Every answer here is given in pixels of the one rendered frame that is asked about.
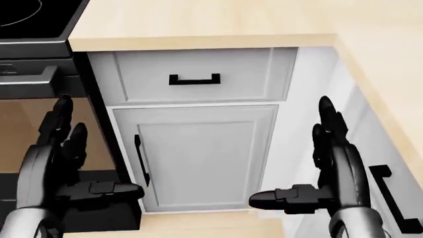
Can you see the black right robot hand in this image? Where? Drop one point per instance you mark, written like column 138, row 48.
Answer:
column 343, row 171

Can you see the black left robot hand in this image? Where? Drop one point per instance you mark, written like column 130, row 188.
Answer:
column 49, row 171

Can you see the black stove oven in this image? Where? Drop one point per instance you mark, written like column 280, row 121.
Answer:
column 39, row 57

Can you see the white cabinet door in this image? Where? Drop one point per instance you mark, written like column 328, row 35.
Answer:
column 198, row 158

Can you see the white cabinet drawer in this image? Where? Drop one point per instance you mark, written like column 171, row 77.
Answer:
column 205, row 74

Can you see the light wood countertop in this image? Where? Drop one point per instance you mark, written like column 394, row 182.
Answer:
column 251, row 22

